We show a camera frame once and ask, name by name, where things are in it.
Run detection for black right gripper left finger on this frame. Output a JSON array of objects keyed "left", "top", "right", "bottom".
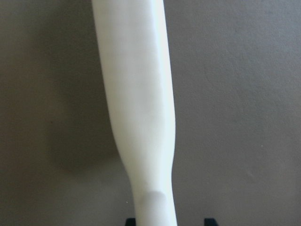
[{"left": 125, "top": 218, "right": 136, "bottom": 226}]

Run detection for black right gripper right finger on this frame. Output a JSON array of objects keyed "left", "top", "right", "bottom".
[{"left": 204, "top": 218, "right": 216, "bottom": 226}]

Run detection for beige hand brush black bristles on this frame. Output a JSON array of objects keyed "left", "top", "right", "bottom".
[{"left": 92, "top": 0, "right": 177, "bottom": 226}]

